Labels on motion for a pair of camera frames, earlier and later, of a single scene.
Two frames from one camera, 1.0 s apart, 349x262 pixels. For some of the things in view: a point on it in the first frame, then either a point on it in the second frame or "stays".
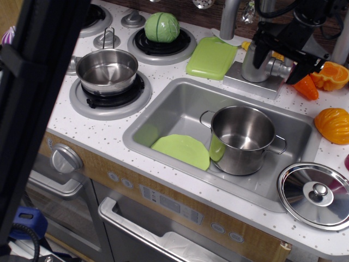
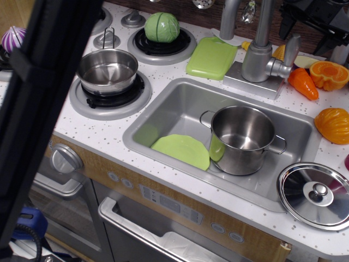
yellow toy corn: x=275 y=54 stays
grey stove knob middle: x=108 y=42 stays
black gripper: x=290 y=41 -> x=331 y=16
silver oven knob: x=65 y=159 stays
